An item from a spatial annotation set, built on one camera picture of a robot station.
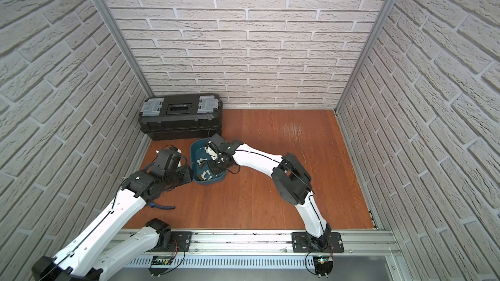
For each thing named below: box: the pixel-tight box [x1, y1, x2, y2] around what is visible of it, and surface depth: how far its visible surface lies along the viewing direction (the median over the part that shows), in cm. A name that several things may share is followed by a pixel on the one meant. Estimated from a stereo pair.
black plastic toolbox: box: [138, 93, 223, 142], surface depth 97 cm
